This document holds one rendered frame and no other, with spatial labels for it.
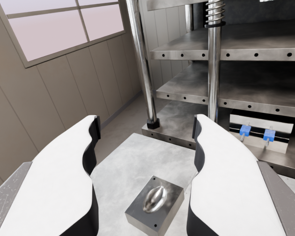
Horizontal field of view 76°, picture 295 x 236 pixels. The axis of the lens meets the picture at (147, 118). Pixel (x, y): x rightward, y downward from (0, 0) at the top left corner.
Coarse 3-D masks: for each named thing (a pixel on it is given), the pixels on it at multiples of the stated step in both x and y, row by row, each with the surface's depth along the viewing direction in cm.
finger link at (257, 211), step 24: (216, 144) 9; (240, 144) 9; (216, 168) 7; (240, 168) 7; (192, 192) 6; (216, 192) 6; (240, 192) 6; (264, 192) 6; (192, 216) 6; (216, 216) 6; (240, 216) 6; (264, 216) 6
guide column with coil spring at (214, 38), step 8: (208, 0) 78; (216, 16) 78; (208, 32) 83; (216, 32) 81; (208, 40) 85; (216, 40) 82; (208, 48) 87; (216, 48) 84; (208, 56) 88; (216, 56) 86; (208, 64) 90; (216, 64) 88; (208, 72) 92; (216, 72) 90; (208, 80) 94; (216, 80) 92; (208, 88) 96; (216, 88) 94; (208, 96) 99; (216, 96) 96; (208, 104) 101; (216, 104) 99; (208, 112) 103; (216, 112) 101; (216, 120) 104
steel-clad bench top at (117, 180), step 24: (144, 144) 115; (168, 144) 112; (96, 168) 104; (120, 168) 101; (144, 168) 98; (168, 168) 96; (192, 168) 93; (96, 192) 90; (120, 192) 88; (120, 216) 77
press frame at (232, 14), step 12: (228, 0) 143; (240, 0) 139; (252, 0) 135; (276, 0) 128; (288, 0) 124; (204, 12) 153; (228, 12) 146; (240, 12) 142; (252, 12) 138; (264, 12) 134; (276, 12) 131; (288, 12) 127; (204, 24) 157; (228, 24) 150
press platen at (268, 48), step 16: (192, 32) 143; (224, 32) 122; (240, 32) 114; (256, 32) 107; (272, 32) 101; (288, 32) 95; (160, 48) 111; (176, 48) 105; (192, 48) 98; (224, 48) 88; (240, 48) 84; (256, 48) 80; (272, 48) 76; (288, 48) 73
